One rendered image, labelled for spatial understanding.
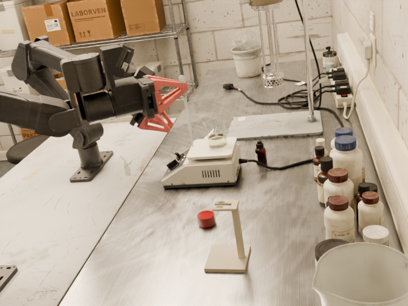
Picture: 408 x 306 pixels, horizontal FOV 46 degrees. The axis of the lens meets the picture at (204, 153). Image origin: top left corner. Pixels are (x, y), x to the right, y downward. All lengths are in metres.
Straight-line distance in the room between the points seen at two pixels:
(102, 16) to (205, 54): 0.80
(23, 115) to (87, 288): 0.35
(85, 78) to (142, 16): 2.45
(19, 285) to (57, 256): 0.10
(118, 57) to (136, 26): 2.44
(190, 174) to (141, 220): 0.18
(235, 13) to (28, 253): 2.70
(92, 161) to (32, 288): 0.55
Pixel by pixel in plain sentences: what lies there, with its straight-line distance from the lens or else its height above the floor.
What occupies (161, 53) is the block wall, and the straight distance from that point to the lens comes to 3.72.
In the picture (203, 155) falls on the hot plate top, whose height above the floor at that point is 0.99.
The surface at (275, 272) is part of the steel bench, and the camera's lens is 0.93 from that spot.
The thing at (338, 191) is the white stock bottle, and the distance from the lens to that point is 1.01.
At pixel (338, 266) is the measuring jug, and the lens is 0.74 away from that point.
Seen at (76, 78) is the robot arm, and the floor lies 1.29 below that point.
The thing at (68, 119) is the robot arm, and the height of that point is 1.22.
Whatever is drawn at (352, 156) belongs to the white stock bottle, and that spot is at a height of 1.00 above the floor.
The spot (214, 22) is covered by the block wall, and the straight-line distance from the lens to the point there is 3.59.
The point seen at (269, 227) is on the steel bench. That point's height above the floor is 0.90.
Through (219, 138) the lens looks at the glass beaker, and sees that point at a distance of 1.23.
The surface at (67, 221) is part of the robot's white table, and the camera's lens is 1.25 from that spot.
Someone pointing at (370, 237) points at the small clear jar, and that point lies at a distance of 0.92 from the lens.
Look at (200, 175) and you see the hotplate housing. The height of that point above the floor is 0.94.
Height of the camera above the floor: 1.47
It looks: 23 degrees down
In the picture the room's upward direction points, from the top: 9 degrees counter-clockwise
